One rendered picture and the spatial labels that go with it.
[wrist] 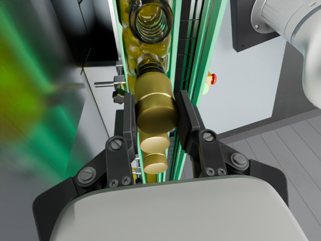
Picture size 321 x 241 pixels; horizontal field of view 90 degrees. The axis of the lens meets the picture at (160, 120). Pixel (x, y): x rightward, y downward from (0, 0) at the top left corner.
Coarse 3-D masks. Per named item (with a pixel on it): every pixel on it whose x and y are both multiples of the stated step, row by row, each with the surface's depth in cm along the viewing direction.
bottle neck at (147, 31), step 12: (132, 0) 11; (144, 0) 10; (156, 0) 10; (132, 12) 10; (156, 12) 14; (168, 12) 10; (132, 24) 10; (144, 24) 13; (156, 24) 13; (168, 24) 11; (144, 36) 11; (156, 36) 11
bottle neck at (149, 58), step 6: (144, 54) 17; (150, 54) 17; (138, 60) 17; (144, 60) 16; (150, 60) 16; (156, 60) 16; (138, 66) 16; (144, 66) 15; (150, 66) 15; (156, 66) 15; (138, 72) 16; (144, 72) 15; (162, 72) 15
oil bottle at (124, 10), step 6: (120, 0) 14; (126, 0) 14; (168, 0) 14; (120, 6) 14; (126, 6) 14; (150, 6) 16; (156, 6) 16; (120, 12) 15; (126, 12) 14; (144, 12) 17; (150, 12) 17; (120, 18) 15; (126, 18) 15; (120, 24) 16; (126, 24) 15
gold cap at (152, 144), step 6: (144, 132) 17; (144, 138) 17; (150, 138) 17; (156, 138) 17; (162, 138) 17; (168, 138) 17; (144, 144) 17; (150, 144) 17; (156, 144) 18; (162, 144) 18; (168, 144) 18; (144, 150) 18; (150, 150) 18; (156, 150) 18; (162, 150) 19
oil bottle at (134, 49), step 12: (132, 36) 17; (168, 36) 18; (132, 48) 17; (144, 48) 17; (156, 48) 17; (168, 48) 18; (132, 60) 18; (168, 60) 18; (132, 72) 19; (168, 72) 21
